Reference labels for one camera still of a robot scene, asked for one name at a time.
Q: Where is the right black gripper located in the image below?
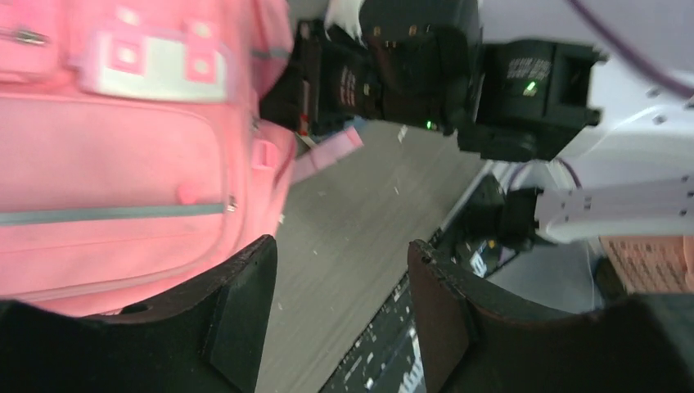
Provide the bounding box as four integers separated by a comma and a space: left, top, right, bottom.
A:
259, 1, 482, 135

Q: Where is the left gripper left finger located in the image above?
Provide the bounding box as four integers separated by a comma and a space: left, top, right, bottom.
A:
1, 236, 277, 392

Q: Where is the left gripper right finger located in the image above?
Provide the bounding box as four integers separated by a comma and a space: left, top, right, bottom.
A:
408, 240, 693, 392

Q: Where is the pink student backpack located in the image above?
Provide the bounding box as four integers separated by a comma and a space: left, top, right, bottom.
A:
1, 1, 362, 316

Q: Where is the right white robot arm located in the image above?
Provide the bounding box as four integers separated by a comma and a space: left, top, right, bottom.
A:
259, 1, 693, 252

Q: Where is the white crumpled cloth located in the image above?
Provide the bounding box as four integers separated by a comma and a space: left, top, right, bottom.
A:
324, 0, 364, 43

